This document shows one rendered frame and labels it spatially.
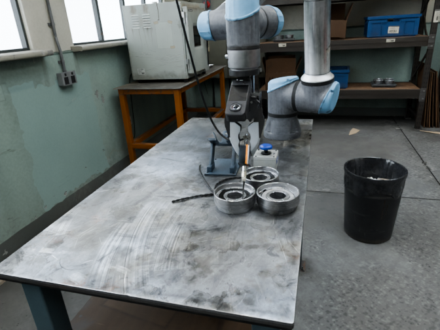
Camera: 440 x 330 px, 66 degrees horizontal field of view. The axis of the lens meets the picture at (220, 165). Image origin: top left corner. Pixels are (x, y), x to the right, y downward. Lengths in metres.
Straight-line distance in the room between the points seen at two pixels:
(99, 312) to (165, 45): 2.47
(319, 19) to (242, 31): 0.48
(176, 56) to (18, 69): 1.26
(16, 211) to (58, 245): 1.62
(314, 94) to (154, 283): 0.87
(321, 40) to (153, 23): 2.12
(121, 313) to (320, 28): 1.04
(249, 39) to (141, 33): 2.46
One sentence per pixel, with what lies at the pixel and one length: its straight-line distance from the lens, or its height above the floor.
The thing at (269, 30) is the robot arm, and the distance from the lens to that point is 0.87.
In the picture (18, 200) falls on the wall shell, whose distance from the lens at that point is 2.46.
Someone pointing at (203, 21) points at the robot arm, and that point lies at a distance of 0.97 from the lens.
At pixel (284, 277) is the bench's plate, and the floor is 0.80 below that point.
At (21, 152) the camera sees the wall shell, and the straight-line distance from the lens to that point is 2.45.
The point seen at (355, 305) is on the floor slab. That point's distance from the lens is 1.81.
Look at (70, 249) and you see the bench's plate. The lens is 0.83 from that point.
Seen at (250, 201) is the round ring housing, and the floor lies 0.83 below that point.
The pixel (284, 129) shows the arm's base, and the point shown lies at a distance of 1.34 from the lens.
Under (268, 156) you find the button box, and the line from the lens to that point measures 1.06.
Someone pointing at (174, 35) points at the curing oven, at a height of 1.17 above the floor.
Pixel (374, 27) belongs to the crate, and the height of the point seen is 1.11.
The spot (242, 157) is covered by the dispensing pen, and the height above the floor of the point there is 0.93.
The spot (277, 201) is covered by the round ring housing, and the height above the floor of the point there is 0.84.
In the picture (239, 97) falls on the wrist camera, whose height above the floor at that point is 1.08.
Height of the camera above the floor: 1.23
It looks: 22 degrees down
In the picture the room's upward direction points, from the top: 4 degrees counter-clockwise
